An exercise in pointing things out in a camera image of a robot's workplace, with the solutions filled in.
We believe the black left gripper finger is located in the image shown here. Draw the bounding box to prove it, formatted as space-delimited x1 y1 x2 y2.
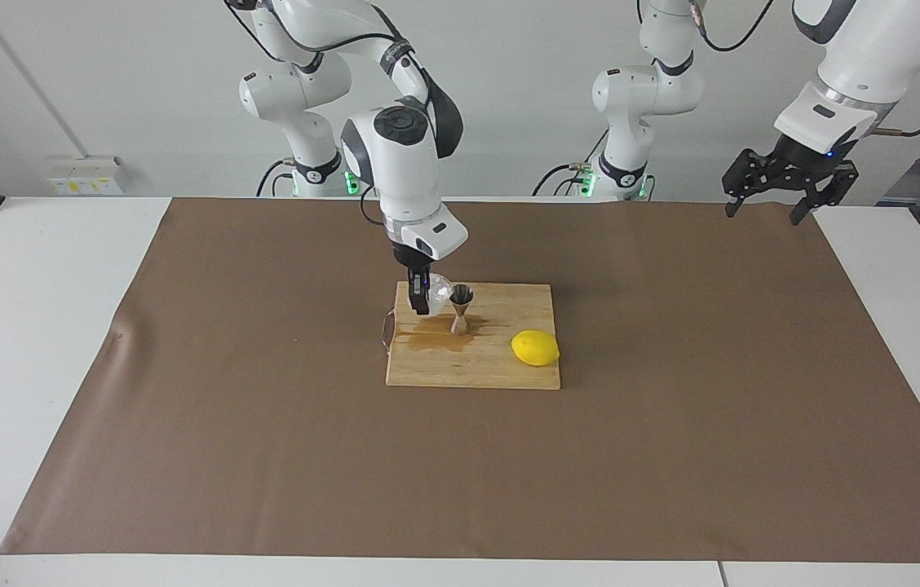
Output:
723 147 779 218
790 161 860 227

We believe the metal double jigger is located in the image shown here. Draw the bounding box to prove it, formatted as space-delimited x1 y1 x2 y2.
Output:
449 284 474 336

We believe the wooden cutting board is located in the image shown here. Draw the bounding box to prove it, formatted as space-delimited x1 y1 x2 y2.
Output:
381 281 561 391

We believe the yellow lemon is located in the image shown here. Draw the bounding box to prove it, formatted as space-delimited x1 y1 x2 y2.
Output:
511 329 560 367

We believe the brown paper table mat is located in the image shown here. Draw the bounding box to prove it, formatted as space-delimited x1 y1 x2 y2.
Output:
0 196 920 563

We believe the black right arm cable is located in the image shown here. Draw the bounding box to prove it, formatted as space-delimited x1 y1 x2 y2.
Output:
223 0 436 227

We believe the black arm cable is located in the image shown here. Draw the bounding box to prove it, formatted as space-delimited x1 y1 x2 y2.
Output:
688 0 920 138
223 0 436 227

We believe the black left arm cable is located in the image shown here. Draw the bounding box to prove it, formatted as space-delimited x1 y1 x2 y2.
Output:
688 0 920 138

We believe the black left base cable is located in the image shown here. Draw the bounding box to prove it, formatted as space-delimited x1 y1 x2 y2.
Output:
532 130 609 196

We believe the black base cable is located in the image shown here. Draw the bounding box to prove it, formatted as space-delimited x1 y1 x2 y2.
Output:
532 130 609 196
256 157 298 198

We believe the black right base cable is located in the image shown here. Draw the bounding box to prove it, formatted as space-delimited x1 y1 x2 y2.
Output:
256 157 298 198

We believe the white wall socket strip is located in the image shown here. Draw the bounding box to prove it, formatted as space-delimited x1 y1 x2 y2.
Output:
46 157 135 196

